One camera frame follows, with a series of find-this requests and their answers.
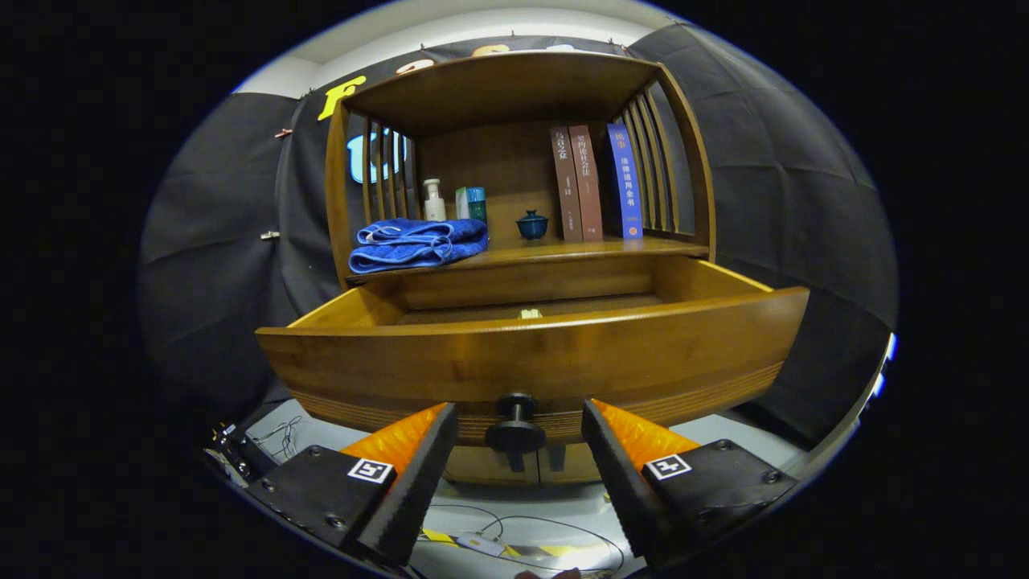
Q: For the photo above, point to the white floor device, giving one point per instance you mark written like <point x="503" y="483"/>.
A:
<point x="481" y="544"/>

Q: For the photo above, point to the blue book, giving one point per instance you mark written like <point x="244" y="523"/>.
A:
<point x="627" y="185"/>

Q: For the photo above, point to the wooden drawer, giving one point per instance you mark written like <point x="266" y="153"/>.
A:
<point x="522" y="362"/>

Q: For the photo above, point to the blue folded towel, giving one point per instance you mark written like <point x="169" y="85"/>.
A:
<point x="418" y="249"/>

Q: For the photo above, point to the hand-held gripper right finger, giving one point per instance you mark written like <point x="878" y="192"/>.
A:
<point x="631" y="490"/>

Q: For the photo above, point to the dark brown book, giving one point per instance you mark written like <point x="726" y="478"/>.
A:
<point x="567" y="185"/>

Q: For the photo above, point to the blue lidded teacup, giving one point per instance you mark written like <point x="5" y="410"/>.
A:
<point x="532" y="227"/>

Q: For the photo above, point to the teal bottle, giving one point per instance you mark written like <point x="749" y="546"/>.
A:
<point x="477" y="207"/>

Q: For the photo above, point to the reddish brown book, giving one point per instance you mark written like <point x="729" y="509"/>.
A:
<point x="587" y="185"/>

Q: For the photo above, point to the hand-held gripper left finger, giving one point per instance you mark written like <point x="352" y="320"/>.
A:
<point x="414" y="482"/>

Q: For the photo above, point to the wooden cabinet door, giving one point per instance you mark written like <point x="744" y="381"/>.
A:
<point x="579" y="470"/>
<point x="474" y="468"/>

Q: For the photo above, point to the wooden countertop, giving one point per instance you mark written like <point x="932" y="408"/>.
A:
<point x="563" y="251"/>

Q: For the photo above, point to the white tube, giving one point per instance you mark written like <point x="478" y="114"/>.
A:
<point x="461" y="205"/>

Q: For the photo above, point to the wooden cabinet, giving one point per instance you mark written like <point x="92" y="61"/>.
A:
<point x="498" y="88"/>

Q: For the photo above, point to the white pump bottle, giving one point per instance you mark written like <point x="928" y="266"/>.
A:
<point x="435" y="209"/>

